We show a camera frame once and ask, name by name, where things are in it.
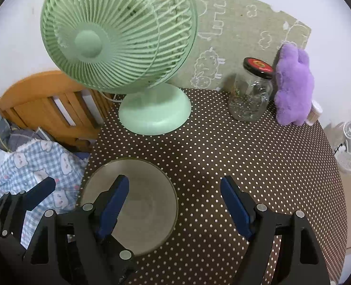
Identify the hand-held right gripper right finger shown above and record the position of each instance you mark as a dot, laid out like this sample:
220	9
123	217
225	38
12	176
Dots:
236	210

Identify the blue checked blanket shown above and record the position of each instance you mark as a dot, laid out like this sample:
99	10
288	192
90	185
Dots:
44	157

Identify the orange wooden chair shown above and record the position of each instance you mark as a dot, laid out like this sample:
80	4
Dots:
39	101

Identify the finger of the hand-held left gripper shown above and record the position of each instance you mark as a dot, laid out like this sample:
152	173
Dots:
40	191

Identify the purple plush toy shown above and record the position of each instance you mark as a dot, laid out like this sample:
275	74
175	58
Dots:
294	89

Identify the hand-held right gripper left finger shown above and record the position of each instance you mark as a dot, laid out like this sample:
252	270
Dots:
113	204

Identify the green sheep-print wall mat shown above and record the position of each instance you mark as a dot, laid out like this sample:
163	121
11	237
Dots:
237	35

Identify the brown polka-dot tablecloth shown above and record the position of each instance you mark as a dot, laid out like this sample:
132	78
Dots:
208	154

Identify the small white container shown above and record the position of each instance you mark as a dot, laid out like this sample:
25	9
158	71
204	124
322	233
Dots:
315	112

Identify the grey floral bowl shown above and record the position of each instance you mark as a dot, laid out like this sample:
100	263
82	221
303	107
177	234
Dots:
151	207

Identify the glass jar with black lid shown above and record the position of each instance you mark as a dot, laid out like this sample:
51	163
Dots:
249	101

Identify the green desk fan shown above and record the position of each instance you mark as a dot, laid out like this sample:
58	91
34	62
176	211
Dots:
119	29

